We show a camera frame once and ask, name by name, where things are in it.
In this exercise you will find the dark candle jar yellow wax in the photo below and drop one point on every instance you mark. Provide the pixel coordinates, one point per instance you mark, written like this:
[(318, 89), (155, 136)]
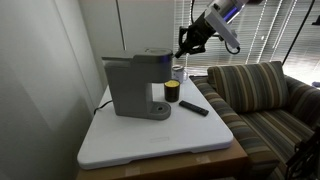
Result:
[(172, 91)]

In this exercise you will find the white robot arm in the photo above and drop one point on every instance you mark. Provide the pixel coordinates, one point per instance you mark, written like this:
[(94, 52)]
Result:
[(230, 8)]

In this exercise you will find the grey coffee maker lid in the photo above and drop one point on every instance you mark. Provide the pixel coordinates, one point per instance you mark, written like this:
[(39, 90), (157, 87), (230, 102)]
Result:
[(155, 55)]

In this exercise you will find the striped sofa cushion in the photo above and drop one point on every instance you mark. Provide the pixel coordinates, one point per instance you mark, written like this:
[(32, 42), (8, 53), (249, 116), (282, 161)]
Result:
[(250, 86)]

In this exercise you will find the grey coffee maker body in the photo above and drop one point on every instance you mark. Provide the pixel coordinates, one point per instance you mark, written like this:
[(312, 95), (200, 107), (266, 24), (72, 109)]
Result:
[(130, 90)]

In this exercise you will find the white table board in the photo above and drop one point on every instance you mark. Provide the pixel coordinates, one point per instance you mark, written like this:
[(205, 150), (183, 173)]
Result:
[(156, 136)]

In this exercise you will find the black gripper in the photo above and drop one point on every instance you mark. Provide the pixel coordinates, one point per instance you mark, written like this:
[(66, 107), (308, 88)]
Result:
[(201, 30)]

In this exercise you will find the white mug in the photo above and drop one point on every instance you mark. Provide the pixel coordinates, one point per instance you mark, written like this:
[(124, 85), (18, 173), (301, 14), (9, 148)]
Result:
[(179, 72)]

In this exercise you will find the black metal frame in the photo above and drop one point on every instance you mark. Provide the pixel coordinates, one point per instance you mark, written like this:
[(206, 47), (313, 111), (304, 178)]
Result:
[(305, 156)]

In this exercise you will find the brown cardboard box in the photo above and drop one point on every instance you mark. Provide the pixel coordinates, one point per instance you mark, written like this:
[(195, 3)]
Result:
[(186, 163)]

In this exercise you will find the white window blinds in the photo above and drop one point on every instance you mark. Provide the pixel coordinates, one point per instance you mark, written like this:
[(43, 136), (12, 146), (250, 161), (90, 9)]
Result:
[(266, 36)]

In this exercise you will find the striped sofa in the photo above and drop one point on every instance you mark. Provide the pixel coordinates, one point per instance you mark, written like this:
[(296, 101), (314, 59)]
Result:
[(266, 130)]

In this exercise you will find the black remote control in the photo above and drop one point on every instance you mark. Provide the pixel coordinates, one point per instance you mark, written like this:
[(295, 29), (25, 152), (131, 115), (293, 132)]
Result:
[(194, 108)]

